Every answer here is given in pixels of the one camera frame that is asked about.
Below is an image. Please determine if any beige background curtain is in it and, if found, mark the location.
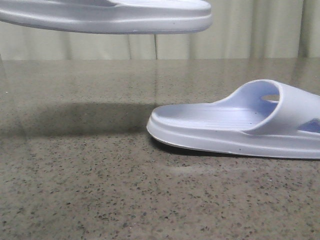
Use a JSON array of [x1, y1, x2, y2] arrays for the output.
[[0, 0, 320, 60]]

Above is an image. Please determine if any light blue slipper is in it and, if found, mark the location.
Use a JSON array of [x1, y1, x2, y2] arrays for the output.
[[146, 79, 320, 159], [0, 0, 213, 34]]

